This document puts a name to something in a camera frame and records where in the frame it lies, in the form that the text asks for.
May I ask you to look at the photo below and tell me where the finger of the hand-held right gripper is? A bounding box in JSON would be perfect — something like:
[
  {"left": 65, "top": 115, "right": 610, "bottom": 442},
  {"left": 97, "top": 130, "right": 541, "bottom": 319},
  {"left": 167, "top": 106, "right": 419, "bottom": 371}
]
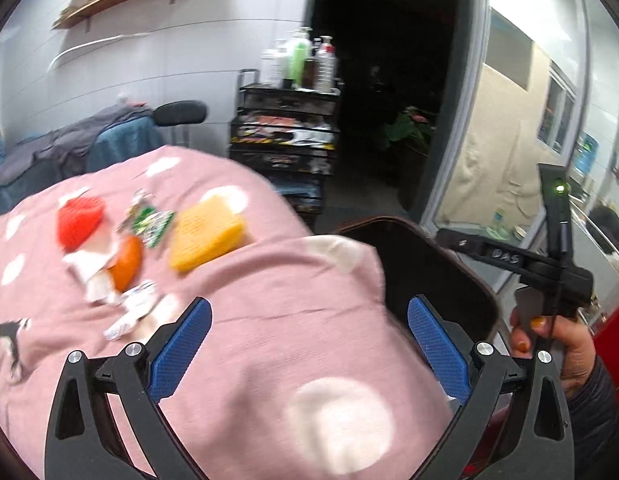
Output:
[{"left": 435, "top": 227, "right": 486, "bottom": 257}]

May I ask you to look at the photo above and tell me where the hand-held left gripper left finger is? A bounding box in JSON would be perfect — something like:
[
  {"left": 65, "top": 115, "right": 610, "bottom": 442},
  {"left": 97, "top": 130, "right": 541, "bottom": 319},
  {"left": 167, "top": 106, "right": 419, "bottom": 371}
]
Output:
[{"left": 44, "top": 296, "right": 213, "bottom": 480}]

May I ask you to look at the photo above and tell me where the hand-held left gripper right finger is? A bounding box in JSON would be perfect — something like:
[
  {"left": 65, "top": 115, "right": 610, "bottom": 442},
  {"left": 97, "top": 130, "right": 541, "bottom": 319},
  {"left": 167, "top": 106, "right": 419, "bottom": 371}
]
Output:
[{"left": 407, "top": 294, "right": 575, "bottom": 480}]

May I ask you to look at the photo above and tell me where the black waste bin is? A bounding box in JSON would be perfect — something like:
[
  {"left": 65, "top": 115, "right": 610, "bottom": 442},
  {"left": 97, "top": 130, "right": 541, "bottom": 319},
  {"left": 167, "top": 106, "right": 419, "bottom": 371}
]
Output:
[{"left": 333, "top": 216, "right": 501, "bottom": 361}]

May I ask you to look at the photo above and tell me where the person's right forearm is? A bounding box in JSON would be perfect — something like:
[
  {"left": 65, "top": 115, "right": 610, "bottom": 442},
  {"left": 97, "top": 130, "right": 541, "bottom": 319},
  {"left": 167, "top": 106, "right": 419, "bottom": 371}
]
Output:
[{"left": 562, "top": 354, "right": 619, "bottom": 480}]

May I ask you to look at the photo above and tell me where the person's right hand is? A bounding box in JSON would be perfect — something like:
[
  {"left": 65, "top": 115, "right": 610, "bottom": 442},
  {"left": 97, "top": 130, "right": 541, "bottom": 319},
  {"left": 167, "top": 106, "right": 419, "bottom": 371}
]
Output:
[{"left": 508, "top": 305, "right": 599, "bottom": 397}]

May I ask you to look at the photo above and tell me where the small white wrapper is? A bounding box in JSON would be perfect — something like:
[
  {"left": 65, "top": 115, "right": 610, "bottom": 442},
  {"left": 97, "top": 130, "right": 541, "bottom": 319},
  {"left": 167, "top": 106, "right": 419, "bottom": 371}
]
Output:
[{"left": 103, "top": 279, "right": 161, "bottom": 342}]

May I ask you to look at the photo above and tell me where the red object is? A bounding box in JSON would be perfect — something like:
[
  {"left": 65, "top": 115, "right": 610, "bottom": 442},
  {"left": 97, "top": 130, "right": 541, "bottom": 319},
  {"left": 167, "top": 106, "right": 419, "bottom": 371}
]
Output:
[{"left": 589, "top": 284, "right": 619, "bottom": 363}]

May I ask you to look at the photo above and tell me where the beige curtain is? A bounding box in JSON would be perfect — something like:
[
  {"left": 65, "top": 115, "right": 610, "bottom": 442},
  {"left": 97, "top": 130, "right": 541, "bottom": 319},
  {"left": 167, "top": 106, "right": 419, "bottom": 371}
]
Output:
[{"left": 437, "top": 40, "right": 557, "bottom": 233}]

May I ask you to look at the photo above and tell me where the pink polka dot blanket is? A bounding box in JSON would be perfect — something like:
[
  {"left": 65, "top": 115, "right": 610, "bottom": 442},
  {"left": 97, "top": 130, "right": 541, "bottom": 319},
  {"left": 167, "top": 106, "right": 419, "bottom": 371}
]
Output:
[{"left": 0, "top": 144, "right": 490, "bottom": 480}]

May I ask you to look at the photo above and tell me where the orange wrapper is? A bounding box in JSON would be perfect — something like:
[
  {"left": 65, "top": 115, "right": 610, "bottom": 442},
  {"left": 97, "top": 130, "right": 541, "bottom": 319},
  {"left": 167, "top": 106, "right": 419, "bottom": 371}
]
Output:
[{"left": 108, "top": 234, "right": 145, "bottom": 293}]

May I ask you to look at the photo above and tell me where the yellow foam fruit net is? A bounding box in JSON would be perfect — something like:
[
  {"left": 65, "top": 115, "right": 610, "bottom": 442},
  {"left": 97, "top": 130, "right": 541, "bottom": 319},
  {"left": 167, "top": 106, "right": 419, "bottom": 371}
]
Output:
[{"left": 168, "top": 194, "right": 246, "bottom": 273}]

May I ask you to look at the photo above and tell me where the blue sign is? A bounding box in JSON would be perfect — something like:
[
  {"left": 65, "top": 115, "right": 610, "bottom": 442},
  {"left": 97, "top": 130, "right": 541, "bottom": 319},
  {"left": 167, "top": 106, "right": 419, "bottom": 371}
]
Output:
[{"left": 571, "top": 134, "right": 601, "bottom": 177}]

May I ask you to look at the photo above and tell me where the white crumpled paper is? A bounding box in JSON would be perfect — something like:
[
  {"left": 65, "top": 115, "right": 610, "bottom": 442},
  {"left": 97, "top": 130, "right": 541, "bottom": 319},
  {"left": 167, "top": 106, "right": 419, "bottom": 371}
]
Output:
[{"left": 63, "top": 237, "right": 117, "bottom": 305}]

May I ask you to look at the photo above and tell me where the potted plant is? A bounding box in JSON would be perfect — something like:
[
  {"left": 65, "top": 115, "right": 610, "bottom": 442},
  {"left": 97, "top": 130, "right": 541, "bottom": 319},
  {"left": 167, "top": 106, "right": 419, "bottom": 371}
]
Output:
[{"left": 375, "top": 105, "right": 436, "bottom": 155}]

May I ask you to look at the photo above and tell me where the green printed packet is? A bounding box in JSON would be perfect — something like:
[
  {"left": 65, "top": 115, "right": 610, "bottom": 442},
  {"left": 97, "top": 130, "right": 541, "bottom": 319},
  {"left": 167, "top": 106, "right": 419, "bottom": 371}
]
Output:
[{"left": 119, "top": 191, "right": 177, "bottom": 249}]

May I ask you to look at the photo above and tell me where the orange-red foam fruit net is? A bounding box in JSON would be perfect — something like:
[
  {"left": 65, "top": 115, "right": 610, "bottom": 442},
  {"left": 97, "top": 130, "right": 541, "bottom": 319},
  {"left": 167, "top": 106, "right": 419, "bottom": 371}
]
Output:
[{"left": 56, "top": 195, "right": 108, "bottom": 252}]

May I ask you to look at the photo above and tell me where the black trolley cart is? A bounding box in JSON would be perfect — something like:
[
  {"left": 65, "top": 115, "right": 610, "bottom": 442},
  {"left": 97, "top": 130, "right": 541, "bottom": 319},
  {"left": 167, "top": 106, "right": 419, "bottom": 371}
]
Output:
[{"left": 227, "top": 68, "right": 343, "bottom": 217}]

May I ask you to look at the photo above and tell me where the massage bed with grey cover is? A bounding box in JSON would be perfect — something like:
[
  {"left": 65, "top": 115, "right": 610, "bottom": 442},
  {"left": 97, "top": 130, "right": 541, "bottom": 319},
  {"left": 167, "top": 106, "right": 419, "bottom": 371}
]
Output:
[{"left": 0, "top": 104, "right": 166, "bottom": 218}]

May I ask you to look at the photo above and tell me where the dark brown pump bottle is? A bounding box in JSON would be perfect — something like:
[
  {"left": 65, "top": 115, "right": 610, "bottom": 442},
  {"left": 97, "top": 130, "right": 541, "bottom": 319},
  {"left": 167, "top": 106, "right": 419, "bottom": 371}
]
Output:
[{"left": 303, "top": 37, "right": 321, "bottom": 90}]

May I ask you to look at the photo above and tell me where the black round stool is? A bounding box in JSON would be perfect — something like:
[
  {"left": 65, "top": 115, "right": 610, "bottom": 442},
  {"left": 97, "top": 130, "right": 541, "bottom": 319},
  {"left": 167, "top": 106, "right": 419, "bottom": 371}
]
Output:
[{"left": 153, "top": 100, "right": 209, "bottom": 147}]

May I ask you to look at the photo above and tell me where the green bottle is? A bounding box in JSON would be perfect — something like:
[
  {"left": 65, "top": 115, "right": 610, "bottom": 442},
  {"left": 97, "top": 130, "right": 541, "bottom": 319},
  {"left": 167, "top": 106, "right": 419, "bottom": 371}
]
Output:
[{"left": 288, "top": 42, "right": 311, "bottom": 89}]

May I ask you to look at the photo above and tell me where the white pump bottle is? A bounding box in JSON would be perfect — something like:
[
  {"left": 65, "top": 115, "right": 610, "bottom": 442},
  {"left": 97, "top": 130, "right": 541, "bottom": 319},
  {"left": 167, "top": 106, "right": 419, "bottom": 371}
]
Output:
[{"left": 284, "top": 26, "right": 313, "bottom": 61}]

